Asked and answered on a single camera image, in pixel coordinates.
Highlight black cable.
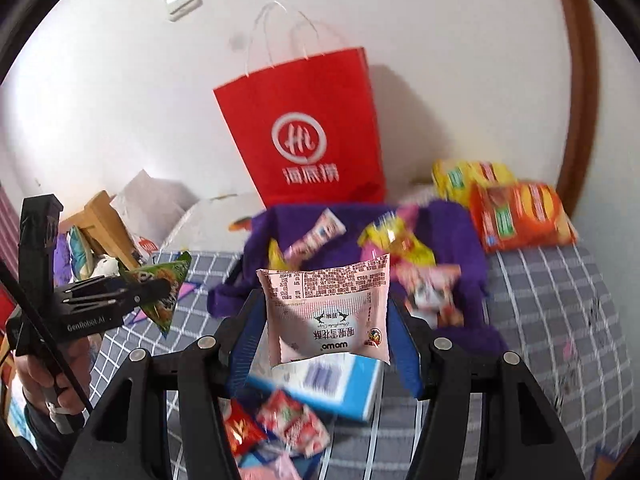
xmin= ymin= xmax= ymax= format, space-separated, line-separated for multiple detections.
xmin=0 ymin=259 xmax=95 ymax=413

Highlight white strawberry snack packet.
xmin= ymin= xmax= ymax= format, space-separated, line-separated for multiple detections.
xmin=256 ymin=389 xmax=331 ymax=453

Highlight blue tissue pack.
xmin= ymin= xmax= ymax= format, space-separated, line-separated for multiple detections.
xmin=245 ymin=352 xmax=386 ymax=422

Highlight pale pink pastry packet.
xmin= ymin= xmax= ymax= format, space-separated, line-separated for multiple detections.
xmin=256 ymin=252 xmax=392 ymax=366

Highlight red snack packet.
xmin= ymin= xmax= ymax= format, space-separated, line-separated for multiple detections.
xmin=222 ymin=397 xmax=268 ymax=461

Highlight long pink wafer packet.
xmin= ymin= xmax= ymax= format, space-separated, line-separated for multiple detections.
xmin=284 ymin=208 xmax=347 ymax=261

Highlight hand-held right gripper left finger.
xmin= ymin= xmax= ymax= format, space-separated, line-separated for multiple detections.
xmin=60 ymin=290 xmax=271 ymax=480

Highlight white plastic bag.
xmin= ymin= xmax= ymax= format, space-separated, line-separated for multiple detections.
xmin=110 ymin=169 xmax=198 ymax=256

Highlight pink pillow snack packet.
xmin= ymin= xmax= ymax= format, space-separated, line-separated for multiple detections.
xmin=239 ymin=452 xmax=303 ymax=480

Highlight yellow and pink crisps packet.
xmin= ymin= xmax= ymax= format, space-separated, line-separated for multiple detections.
xmin=357 ymin=202 xmax=437 ymax=268

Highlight person's left hand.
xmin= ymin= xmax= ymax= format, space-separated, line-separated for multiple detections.
xmin=22 ymin=332 xmax=104 ymax=414

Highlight brown wooden door frame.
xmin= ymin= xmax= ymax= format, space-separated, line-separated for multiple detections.
xmin=547 ymin=0 xmax=601 ymax=221

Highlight person's left forearm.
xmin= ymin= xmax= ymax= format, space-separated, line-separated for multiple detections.
xmin=15 ymin=395 xmax=81 ymax=466

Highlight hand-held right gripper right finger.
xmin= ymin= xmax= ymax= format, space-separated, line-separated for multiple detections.
xmin=387 ymin=292 xmax=586 ymax=480

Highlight yellow snack packet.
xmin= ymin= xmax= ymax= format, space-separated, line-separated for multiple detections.
xmin=267 ymin=239 xmax=296 ymax=273

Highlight panda print snack packet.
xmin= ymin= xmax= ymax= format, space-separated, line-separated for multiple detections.
xmin=395 ymin=262 xmax=466 ymax=328

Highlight purple cloth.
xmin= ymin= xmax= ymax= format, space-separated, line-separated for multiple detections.
xmin=207 ymin=200 xmax=508 ymax=356

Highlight yellow chip bag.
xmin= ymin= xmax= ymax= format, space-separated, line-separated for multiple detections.
xmin=431 ymin=159 xmax=516 ymax=208

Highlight red paper bag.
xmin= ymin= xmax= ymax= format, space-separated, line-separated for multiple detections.
xmin=213 ymin=1 xmax=388 ymax=208

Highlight grey checked bed sheet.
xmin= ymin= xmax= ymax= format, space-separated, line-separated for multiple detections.
xmin=87 ymin=240 xmax=631 ymax=480

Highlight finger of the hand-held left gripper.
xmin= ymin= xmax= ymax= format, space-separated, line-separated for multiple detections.
xmin=117 ymin=277 xmax=173 ymax=311

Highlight orange chip bag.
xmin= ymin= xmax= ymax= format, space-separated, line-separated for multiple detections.
xmin=469 ymin=181 xmax=578 ymax=253

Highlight wooden chair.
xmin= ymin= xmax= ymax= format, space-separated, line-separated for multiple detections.
xmin=62 ymin=190 xmax=141 ymax=271

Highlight teal patterned pillow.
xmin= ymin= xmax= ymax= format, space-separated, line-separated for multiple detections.
xmin=65 ymin=225 xmax=98 ymax=283

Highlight green snack packet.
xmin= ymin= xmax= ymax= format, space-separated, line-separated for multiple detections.
xmin=120 ymin=251 xmax=192 ymax=337

